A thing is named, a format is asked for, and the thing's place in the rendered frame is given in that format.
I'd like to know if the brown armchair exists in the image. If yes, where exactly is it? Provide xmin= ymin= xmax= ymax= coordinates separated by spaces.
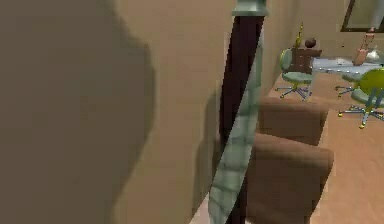
xmin=245 ymin=133 xmax=335 ymax=224
xmin=258 ymin=96 xmax=330 ymax=147

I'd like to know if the green swivel chair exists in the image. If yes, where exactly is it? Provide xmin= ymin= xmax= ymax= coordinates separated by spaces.
xmin=337 ymin=68 xmax=384 ymax=130
xmin=334 ymin=73 xmax=364 ymax=98
xmin=275 ymin=48 xmax=314 ymax=102

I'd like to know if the dark brown chest of drawers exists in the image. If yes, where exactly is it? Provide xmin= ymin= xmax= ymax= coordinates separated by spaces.
xmin=287 ymin=47 xmax=323 ymax=76

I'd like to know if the yellow statuette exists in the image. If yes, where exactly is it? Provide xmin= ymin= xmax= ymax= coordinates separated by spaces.
xmin=294 ymin=22 xmax=305 ymax=50

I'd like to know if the glass top table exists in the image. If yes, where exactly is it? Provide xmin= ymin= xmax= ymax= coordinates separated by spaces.
xmin=311 ymin=56 xmax=384 ymax=76

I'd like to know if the pink spray bottle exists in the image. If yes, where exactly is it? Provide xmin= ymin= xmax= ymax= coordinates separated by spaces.
xmin=352 ymin=32 xmax=376 ymax=67

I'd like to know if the clear glass bowl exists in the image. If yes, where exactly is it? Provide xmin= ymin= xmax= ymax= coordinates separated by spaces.
xmin=365 ymin=45 xmax=384 ymax=64

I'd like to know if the dark framed window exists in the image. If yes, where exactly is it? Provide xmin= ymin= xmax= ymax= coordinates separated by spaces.
xmin=340 ymin=0 xmax=384 ymax=34

